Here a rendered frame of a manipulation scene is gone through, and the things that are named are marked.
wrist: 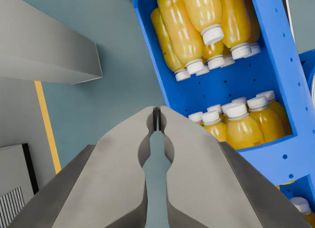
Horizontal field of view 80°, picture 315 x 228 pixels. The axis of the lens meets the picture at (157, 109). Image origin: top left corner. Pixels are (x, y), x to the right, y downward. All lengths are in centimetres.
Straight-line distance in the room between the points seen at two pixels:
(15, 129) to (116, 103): 102
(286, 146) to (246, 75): 28
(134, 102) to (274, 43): 135
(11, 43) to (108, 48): 87
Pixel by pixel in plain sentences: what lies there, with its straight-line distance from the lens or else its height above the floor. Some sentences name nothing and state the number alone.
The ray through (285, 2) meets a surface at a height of 15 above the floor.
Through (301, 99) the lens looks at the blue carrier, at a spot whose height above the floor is 121.
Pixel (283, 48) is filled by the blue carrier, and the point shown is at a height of 121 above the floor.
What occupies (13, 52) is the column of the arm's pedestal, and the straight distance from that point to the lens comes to 100.
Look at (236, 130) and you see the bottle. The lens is 40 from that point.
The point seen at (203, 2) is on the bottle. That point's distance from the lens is 41.
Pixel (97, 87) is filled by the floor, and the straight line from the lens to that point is 172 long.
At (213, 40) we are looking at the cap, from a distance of 42.
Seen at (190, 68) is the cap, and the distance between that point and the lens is 44.
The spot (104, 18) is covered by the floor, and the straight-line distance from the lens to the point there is 180.
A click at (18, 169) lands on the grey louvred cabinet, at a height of 18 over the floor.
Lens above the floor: 155
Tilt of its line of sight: 81 degrees down
